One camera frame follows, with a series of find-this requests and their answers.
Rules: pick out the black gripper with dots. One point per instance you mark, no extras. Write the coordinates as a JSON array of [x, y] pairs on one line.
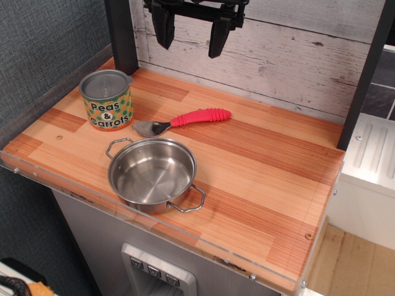
[[225, 16]]

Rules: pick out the red handled metal spoon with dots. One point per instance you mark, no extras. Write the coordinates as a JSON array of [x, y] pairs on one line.
[[152, 129]]

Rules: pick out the stainless steel pot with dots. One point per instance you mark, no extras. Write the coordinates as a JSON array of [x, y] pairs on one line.
[[154, 175]]

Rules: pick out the peas and carrots can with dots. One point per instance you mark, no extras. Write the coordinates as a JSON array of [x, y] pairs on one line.
[[108, 99]]

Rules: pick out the grey toy fridge cabinet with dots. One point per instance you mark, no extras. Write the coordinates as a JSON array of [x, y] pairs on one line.
[[100, 237]]

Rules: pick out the white toy sink unit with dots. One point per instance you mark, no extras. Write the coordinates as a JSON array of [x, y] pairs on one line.
[[363, 197]]

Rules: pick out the silver water dispenser panel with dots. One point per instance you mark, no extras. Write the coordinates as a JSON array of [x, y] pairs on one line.
[[151, 275]]

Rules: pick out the clear acrylic edge guard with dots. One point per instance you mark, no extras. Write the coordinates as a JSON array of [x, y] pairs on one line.
[[205, 246]]

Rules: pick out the orange and black object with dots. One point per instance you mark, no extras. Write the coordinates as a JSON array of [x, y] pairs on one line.
[[16, 286]]

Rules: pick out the left dark post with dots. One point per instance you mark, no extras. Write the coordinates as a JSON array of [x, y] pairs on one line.
[[122, 35]]

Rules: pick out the dark post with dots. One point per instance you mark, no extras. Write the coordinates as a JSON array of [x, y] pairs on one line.
[[122, 35], [382, 33]]

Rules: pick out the right dark post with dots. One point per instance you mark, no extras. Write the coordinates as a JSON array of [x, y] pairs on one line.
[[382, 33]]

